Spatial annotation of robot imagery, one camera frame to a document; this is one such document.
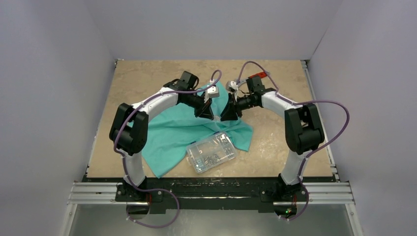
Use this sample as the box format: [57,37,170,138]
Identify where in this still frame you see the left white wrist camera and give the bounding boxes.
[205,85,220,100]

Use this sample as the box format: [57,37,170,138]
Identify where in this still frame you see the teal t-shirt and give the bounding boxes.
[126,84,253,178]

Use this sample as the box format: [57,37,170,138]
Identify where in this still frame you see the adjustable wrench red handle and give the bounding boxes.
[234,71,270,87]

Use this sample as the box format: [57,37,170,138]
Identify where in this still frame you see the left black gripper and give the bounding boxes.
[181,90,214,119]

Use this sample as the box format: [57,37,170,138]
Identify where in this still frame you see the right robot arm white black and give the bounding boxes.
[221,75,325,200]

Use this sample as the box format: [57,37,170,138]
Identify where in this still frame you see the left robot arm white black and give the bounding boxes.
[109,71,220,201]

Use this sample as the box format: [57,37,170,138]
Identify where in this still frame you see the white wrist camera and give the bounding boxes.
[225,81,239,93]
[205,85,220,100]

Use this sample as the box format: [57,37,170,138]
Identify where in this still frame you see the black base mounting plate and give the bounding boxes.
[115,177,308,217]

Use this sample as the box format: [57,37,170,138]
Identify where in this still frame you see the aluminium frame rail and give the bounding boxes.
[67,182,355,205]

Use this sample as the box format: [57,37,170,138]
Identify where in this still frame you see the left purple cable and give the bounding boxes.
[113,69,223,229]

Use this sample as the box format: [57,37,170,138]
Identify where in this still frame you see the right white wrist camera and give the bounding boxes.
[225,81,239,93]

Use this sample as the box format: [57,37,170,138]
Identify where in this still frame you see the clear plastic screw box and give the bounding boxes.
[186,132,238,174]

